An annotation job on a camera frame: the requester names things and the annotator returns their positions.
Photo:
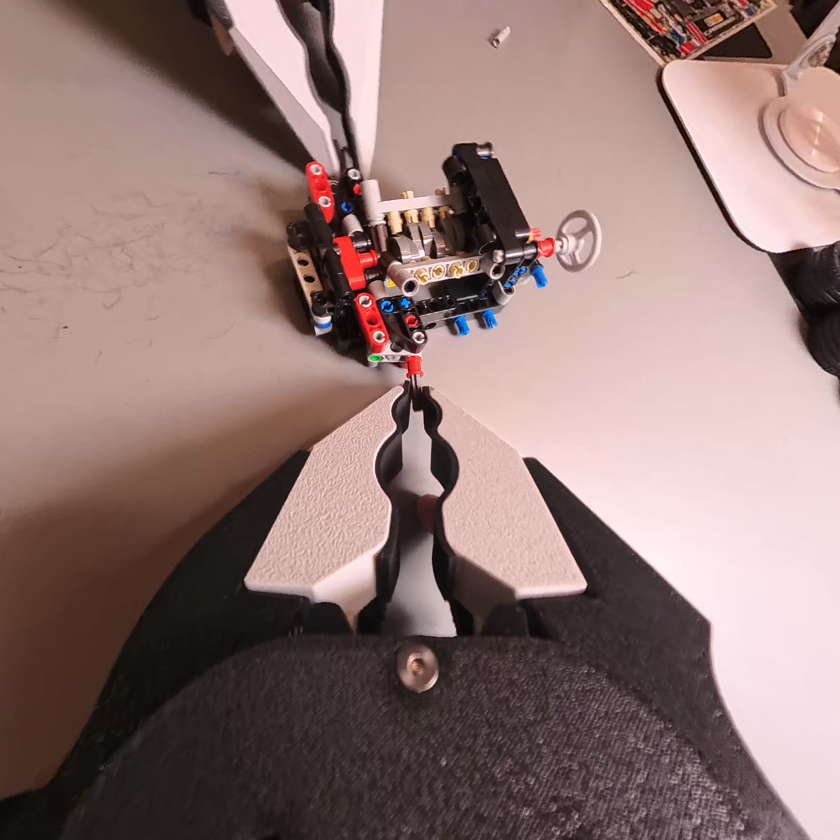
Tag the black rubber toy tire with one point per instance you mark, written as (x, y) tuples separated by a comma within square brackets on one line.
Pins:
[(828, 341), (820, 275)]

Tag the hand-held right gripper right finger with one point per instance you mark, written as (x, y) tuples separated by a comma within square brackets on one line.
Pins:
[(505, 525)]

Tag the small grey lego piece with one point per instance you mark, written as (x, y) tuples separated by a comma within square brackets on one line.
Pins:
[(500, 37)]

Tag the shiny sticker sheet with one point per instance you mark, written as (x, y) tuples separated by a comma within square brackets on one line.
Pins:
[(682, 23)]

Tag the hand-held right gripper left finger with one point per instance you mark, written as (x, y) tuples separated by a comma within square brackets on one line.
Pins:
[(328, 518)]

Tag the partly built lego car model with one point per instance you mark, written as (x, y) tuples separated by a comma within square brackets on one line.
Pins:
[(420, 262)]

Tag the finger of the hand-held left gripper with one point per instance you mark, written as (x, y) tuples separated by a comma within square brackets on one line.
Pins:
[(364, 65), (275, 52)]

